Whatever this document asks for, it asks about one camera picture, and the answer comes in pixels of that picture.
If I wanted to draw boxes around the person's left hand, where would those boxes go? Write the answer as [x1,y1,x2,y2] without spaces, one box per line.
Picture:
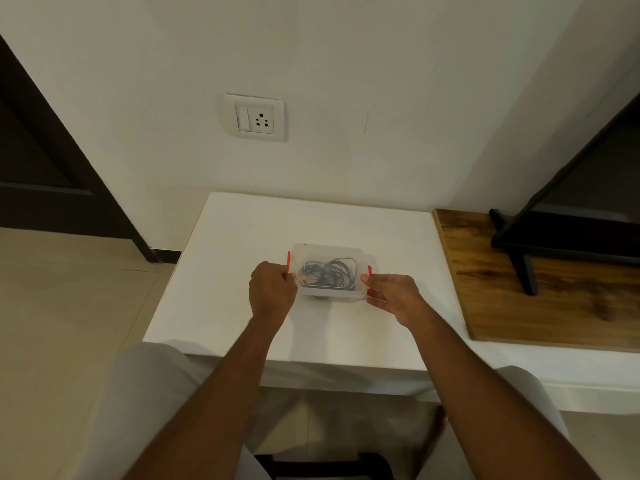
[248,260,300,331]

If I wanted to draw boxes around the person's right hand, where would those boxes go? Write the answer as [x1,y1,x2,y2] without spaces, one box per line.
[359,273,432,331]

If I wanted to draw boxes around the clear box with red clips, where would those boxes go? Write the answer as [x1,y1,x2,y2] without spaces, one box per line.
[286,243,374,302]

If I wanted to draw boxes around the person's right forearm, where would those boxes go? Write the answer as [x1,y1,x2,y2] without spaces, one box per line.
[407,307,601,480]

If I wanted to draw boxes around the person's left forearm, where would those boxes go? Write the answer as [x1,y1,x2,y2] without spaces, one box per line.
[125,317,279,480]

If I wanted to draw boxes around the wooden cabinet top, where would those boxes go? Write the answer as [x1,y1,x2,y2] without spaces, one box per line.
[432,208,640,353]

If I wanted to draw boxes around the black stool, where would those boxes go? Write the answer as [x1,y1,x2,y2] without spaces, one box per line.
[255,451,396,480]

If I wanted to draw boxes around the black television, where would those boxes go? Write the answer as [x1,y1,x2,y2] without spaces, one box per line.
[489,92,640,297]

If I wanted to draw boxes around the dark brown door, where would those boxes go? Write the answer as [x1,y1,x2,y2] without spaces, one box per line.
[0,92,147,241]

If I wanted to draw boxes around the white wall socket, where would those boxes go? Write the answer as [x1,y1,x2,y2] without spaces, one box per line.
[223,93,288,143]

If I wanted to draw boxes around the black door frame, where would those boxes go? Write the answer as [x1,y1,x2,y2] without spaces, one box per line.
[0,34,183,265]

